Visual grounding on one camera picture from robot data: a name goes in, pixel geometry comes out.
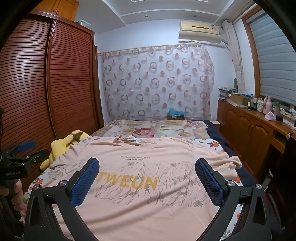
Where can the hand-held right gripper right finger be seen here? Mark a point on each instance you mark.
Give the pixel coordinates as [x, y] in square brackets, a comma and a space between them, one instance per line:
[210, 183]

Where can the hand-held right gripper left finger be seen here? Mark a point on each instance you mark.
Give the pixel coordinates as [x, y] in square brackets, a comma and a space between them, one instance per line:
[84, 183]

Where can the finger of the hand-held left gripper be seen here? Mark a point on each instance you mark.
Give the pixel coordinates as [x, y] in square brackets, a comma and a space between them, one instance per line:
[26, 145]
[38, 156]

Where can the pink printed T-shirt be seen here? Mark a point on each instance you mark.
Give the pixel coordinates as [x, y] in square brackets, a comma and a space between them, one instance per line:
[148, 204]

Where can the stack of folded clothes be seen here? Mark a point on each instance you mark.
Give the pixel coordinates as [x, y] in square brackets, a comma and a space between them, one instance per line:
[225, 92]

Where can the person's left hand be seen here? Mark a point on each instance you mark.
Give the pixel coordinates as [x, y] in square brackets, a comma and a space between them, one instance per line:
[17, 190]

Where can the yellow plush toy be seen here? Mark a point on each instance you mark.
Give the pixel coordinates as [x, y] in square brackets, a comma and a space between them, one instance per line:
[59, 148]

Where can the orange fruit print blanket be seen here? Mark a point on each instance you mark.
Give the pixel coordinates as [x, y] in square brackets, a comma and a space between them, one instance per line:
[205, 143]

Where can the dark blue sheet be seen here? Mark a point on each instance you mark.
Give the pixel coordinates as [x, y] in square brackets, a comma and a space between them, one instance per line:
[219, 139]

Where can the wooden sideboard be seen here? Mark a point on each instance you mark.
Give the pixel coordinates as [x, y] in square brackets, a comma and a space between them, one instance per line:
[245, 129]

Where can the wooden louvred wardrobe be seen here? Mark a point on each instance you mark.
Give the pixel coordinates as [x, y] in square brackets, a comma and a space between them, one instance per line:
[69, 81]

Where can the floral blanket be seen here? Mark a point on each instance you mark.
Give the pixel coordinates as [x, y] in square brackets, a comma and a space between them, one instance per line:
[150, 129]

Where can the open cardboard box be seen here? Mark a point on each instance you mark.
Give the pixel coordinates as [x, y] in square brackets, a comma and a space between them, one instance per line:
[238, 99]

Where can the row of small bottles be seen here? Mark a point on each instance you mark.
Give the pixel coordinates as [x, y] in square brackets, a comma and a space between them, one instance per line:
[254, 105]

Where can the pink tissue pack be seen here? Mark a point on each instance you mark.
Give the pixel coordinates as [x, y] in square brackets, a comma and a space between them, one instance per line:
[270, 116]

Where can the pink bottle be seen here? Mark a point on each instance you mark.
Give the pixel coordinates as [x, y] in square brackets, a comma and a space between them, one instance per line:
[268, 105]

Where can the small grey fan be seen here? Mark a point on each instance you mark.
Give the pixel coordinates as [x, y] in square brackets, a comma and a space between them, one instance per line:
[235, 83]

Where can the beige drape curtain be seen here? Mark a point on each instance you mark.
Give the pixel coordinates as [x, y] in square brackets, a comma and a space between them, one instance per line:
[238, 69]

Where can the circle patterned sheer curtain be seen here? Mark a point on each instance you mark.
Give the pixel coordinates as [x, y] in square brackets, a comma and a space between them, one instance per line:
[150, 81]

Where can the clear storage box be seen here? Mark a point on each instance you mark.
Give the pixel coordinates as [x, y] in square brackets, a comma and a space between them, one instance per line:
[83, 22]

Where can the wooden window frame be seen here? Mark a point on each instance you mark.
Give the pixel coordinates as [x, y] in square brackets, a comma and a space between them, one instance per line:
[251, 46]

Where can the wall air conditioner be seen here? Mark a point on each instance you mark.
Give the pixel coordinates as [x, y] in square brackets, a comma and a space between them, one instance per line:
[198, 30]

